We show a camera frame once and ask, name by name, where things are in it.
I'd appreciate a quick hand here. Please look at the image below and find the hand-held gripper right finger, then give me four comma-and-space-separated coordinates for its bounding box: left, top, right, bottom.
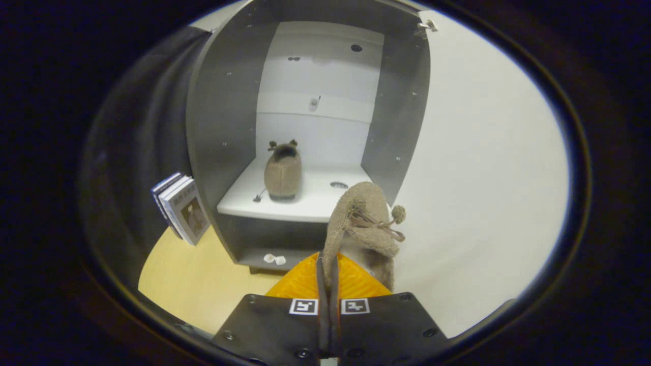
331, 253, 448, 366

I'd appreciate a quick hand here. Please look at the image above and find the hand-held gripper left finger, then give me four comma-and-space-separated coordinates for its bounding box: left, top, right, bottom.
213, 253, 327, 366

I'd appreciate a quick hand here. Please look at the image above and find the brown fuzzy shoe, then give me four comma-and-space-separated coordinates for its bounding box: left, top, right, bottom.
321, 181, 406, 294
263, 140, 304, 201

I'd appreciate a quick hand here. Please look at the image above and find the white shoe cabinet door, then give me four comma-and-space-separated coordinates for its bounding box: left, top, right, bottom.
389, 10, 570, 340

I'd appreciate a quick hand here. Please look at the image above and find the grey shoe cabinet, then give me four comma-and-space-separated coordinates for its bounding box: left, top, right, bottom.
186, 0, 433, 275

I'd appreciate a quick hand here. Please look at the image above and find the white book with picture cover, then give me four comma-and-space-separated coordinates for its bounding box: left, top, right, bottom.
164, 182, 212, 247

